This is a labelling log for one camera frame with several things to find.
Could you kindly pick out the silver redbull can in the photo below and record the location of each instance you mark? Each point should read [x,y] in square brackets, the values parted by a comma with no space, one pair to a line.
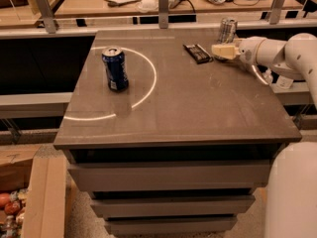
[227,30]

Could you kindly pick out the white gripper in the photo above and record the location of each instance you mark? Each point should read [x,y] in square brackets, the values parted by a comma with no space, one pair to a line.
[247,49]

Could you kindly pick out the red fruit in box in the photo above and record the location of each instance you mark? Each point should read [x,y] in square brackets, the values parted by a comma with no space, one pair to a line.
[12,208]

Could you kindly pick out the dark rxbar chocolate bar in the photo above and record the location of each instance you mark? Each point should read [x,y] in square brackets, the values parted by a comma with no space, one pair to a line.
[198,53]

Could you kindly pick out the white face mask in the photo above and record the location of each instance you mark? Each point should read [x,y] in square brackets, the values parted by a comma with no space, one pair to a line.
[146,6]

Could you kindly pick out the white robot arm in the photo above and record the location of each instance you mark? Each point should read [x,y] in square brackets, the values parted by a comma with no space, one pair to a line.
[291,205]

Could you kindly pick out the metal bracket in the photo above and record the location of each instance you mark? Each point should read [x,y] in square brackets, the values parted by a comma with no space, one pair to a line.
[47,15]
[163,14]
[275,11]

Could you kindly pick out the metal bracket middle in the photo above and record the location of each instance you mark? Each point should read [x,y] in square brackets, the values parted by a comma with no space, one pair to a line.
[163,14]

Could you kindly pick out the cardboard box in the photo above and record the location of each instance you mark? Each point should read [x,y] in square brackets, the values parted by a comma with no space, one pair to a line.
[43,173]

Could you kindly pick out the metal bracket right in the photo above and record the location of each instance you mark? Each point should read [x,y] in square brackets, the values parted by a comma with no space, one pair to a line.
[275,11]

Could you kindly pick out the blue pepsi can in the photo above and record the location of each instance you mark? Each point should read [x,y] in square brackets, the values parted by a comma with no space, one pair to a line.
[114,60]

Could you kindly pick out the grey drawer cabinet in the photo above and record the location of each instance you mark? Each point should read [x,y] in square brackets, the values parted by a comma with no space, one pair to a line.
[183,148]

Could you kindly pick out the metal bracket left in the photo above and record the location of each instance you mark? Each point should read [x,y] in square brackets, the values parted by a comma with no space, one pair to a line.
[47,15]

